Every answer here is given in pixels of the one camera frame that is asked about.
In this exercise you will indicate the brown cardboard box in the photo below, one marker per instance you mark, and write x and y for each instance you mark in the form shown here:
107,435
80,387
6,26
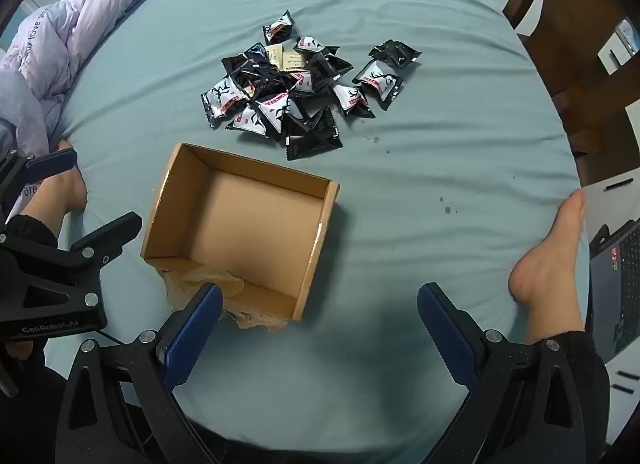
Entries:
240,239

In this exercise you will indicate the person's left hand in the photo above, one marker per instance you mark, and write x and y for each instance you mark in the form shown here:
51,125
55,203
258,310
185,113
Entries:
20,350

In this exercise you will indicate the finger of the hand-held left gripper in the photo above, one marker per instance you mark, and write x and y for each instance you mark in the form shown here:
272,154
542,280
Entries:
112,231
52,161

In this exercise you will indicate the person's foot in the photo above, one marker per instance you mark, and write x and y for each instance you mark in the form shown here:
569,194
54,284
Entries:
550,269
55,194

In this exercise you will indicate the person's right foot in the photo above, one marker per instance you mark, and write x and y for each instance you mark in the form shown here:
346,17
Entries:
550,269

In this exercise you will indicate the lilac duvet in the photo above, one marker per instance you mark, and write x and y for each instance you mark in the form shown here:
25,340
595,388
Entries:
60,49

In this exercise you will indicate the dark wooden chair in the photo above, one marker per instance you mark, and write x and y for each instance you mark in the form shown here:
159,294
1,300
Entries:
565,44

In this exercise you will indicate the pile of black white packets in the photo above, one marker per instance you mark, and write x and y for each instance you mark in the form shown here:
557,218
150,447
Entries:
260,116

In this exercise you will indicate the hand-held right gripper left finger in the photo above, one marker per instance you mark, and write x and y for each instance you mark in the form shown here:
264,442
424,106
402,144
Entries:
192,339

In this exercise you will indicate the person's left foot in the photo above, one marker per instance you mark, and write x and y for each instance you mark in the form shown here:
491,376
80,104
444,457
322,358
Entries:
55,194

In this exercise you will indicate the beige sachet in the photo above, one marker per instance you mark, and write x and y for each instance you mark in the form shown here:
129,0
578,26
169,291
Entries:
276,53
294,61

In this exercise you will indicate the black laptop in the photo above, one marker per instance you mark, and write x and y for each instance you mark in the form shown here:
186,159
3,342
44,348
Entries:
617,284

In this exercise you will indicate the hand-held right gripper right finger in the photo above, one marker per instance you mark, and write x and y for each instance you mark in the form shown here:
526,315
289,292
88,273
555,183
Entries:
447,339

